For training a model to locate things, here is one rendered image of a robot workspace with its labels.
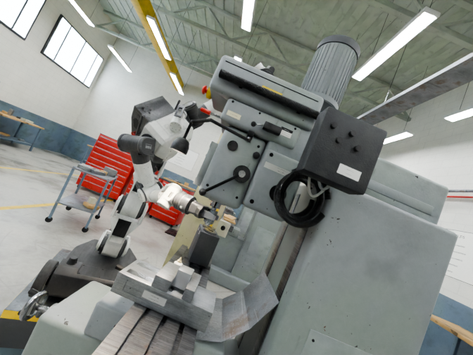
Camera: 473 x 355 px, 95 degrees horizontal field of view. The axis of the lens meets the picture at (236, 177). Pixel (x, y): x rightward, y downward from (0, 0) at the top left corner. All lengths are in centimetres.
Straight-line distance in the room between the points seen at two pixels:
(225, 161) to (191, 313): 56
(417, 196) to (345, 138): 55
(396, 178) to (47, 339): 146
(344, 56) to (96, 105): 1164
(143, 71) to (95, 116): 302
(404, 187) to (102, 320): 128
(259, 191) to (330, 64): 65
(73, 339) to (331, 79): 142
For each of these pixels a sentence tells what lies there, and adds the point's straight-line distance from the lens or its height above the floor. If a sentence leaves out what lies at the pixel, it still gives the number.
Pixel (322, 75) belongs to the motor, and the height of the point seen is 200.
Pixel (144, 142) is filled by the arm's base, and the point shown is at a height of 143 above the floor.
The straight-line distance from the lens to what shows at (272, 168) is 89.
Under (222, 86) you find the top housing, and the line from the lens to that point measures 96.
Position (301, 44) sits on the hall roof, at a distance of 772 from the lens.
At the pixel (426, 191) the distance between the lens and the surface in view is 122.
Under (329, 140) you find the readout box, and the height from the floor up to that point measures 162.
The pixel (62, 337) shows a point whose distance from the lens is 113.
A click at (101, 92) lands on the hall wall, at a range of 1238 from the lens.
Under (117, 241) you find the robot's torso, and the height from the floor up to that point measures 75.
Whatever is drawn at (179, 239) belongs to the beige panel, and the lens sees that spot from 283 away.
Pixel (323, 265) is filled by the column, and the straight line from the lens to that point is 87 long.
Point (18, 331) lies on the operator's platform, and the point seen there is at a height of 30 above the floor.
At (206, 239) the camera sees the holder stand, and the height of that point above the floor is 106.
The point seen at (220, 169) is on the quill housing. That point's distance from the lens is 89.
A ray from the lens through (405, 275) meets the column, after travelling 103.
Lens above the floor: 137
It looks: 4 degrees up
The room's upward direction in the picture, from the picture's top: 23 degrees clockwise
